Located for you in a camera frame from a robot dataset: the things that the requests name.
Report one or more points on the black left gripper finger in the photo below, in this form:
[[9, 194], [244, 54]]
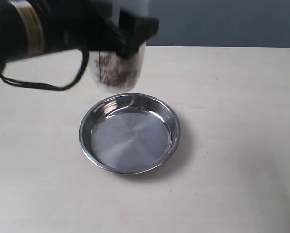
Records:
[[126, 38]]

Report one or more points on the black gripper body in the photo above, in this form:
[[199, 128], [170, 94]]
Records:
[[75, 24]]

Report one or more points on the clear plastic shaker bottle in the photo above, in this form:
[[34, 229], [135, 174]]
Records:
[[110, 72]]

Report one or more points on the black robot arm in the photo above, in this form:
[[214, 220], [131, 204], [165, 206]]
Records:
[[30, 28]]

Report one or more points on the round stainless steel tray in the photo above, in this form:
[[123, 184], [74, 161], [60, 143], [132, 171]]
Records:
[[129, 133]]

